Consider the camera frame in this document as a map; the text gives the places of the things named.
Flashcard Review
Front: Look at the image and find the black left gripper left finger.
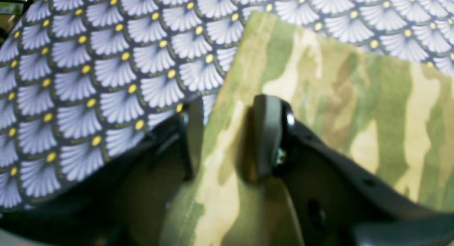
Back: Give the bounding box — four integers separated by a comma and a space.
1, 97, 204, 246

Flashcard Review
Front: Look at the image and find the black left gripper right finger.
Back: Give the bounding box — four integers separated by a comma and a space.
252, 94, 454, 246

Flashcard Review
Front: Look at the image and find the camouflage T-shirt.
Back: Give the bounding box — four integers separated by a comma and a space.
159, 12, 454, 246

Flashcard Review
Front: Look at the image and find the purple fan-pattern tablecloth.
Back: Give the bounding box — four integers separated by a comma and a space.
1, 0, 453, 213

